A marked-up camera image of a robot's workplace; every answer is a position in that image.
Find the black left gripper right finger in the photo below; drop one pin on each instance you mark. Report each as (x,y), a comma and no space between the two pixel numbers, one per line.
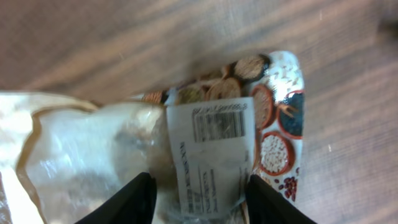
(266,206)

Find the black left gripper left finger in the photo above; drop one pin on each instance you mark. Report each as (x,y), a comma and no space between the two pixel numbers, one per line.
(133,204)

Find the brown snack pouch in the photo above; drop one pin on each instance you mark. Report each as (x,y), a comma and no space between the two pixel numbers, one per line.
(62,158)

